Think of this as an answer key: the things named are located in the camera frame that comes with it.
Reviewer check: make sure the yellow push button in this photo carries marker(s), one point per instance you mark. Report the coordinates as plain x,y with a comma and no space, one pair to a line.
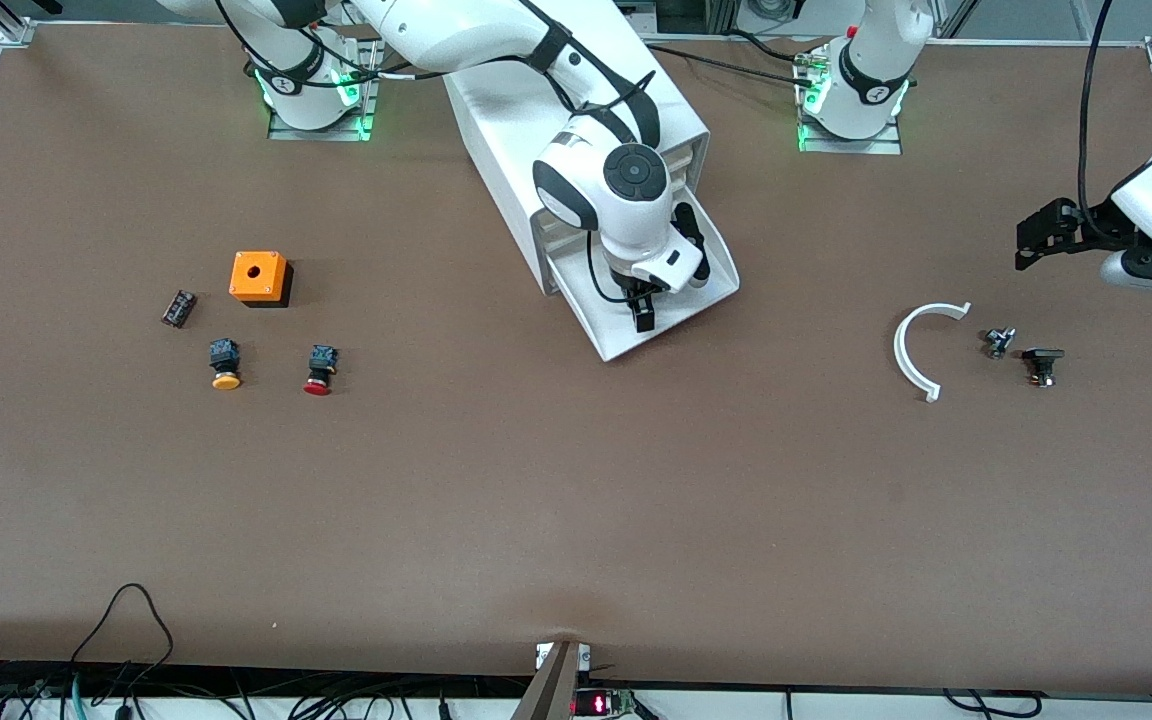
225,362

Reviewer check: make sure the circuit board red display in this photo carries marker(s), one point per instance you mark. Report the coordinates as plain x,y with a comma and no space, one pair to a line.
596,704

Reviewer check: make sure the white curved plastic bracket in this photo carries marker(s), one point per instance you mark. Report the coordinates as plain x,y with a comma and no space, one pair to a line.
899,352

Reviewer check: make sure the orange button enclosure box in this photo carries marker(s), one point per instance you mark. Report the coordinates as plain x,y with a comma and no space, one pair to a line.
256,275

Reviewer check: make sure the red push button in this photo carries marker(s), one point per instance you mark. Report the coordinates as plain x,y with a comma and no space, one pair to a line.
321,365

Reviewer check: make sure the dark contact block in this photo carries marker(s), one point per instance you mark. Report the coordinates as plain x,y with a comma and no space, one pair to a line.
179,308

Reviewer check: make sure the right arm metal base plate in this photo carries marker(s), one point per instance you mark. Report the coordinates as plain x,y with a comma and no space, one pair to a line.
316,133

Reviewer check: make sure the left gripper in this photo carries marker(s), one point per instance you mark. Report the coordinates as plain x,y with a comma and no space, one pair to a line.
1079,224

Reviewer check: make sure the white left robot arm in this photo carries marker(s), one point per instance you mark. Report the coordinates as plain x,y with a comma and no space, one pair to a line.
876,60

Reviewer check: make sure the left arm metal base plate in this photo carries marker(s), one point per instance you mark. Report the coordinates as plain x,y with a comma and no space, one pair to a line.
876,146

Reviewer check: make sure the small black bracket part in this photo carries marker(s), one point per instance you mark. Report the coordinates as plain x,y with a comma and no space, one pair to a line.
1042,360

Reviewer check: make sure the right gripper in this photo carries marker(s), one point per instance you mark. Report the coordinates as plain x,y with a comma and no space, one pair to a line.
639,297

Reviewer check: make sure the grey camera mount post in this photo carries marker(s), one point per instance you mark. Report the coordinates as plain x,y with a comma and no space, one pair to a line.
554,690

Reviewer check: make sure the small grey metal part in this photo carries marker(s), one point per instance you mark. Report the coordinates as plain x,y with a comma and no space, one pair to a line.
998,343

